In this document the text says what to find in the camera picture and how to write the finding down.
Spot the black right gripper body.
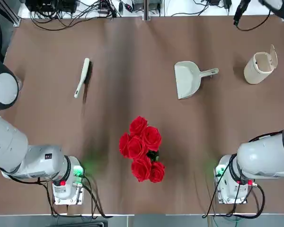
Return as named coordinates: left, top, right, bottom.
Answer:
left=236, top=0, right=250, bottom=14

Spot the pale green plastic dustpan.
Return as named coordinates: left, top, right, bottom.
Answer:
left=174, top=61, right=220, bottom=100

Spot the white brush with black bristles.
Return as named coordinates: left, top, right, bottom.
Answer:
left=73, top=57, right=93, bottom=99

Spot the small beige lidded bin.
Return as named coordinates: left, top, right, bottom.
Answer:
left=243, top=44, right=278, bottom=85

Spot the grey box device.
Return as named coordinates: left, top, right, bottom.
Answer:
left=132, top=0, right=162, bottom=11

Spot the red rose bouquet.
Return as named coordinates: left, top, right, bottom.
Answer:
left=118, top=115, right=166, bottom=183

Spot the black finned power box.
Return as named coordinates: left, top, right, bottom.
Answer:
left=25, top=0, right=78, bottom=13

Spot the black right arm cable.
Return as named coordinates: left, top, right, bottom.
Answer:
left=235, top=13, right=273, bottom=32

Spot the aluminium camera post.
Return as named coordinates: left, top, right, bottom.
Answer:
left=143, top=0, right=151, bottom=22

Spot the black base cable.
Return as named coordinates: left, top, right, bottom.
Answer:
left=202, top=182, right=267, bottom=218
left=36, top=175, right=115, bottom=218

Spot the aluminium frame profile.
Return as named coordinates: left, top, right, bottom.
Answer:
left=0, top=0, right=22, bottom=27

